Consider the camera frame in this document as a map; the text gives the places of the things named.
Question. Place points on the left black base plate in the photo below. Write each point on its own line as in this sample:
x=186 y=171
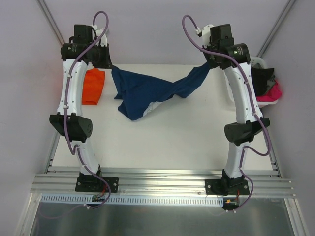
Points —
x=89 y=183

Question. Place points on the aluminium mounting rail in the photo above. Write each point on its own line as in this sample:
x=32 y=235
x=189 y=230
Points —
x=188 y=183

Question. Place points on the navy blue t-shirt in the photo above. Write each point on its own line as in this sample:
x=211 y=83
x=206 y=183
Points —
x=141 y=94

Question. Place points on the corner aluminium profile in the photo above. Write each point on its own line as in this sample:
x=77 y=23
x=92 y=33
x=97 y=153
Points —
x=51 y=22
x=288 y=7

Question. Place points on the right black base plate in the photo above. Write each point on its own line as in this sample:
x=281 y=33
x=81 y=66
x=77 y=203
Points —
x=220 y=187

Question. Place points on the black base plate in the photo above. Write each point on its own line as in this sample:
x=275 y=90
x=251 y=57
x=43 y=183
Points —
x=89 y=183
x=220 y=187

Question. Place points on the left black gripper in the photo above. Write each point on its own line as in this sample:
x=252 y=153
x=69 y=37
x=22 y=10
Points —
x=104 y=58

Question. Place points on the white plastic laundry basket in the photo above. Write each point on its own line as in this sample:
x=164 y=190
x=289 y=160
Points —
x=257 y=62

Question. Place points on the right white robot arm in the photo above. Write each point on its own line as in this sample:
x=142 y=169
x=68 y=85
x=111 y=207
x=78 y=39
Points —
x=235 y=61

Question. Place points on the orange folded t-shirt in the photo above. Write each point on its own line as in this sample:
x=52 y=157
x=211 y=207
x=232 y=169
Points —
x=93 y=85

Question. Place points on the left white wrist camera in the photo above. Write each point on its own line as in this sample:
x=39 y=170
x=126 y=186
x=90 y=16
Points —
x=96 y=34

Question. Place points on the white slotted cable duct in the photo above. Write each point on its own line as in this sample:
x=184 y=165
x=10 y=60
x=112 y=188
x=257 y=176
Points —
x=133 y=200

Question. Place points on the pink t-shirt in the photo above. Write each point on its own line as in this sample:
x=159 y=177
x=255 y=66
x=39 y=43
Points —
x=272 y=96

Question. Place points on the left corner aluminium profile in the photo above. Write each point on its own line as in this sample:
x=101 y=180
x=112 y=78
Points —
x=51 y=22

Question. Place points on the black t-shirt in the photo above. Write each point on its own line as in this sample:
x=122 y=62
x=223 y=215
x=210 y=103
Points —
x=259 y=79

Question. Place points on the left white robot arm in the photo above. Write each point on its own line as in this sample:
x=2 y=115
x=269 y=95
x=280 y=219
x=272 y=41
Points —
x=69 y=120

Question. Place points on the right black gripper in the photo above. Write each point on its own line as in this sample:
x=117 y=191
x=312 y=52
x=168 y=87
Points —
x=211 y=60

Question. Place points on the right corner aluminium profile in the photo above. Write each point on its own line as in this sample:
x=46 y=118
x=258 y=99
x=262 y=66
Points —
x=288 y=7

